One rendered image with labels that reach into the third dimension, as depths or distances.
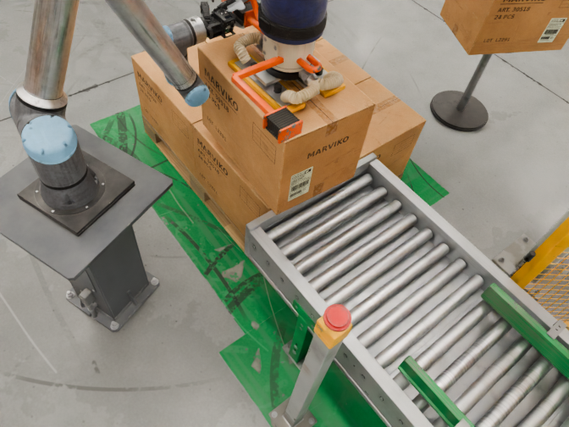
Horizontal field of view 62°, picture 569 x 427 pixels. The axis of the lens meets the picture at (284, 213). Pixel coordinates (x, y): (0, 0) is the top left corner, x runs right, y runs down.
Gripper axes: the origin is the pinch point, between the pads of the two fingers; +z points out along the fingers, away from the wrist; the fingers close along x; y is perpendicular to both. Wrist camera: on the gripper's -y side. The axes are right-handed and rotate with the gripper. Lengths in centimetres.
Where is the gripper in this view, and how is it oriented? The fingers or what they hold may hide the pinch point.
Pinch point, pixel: (244, 8)
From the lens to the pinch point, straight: 193.4
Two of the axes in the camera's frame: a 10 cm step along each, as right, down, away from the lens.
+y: 6.2, 6.7, -4.2
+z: 7.8, -4.7, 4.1
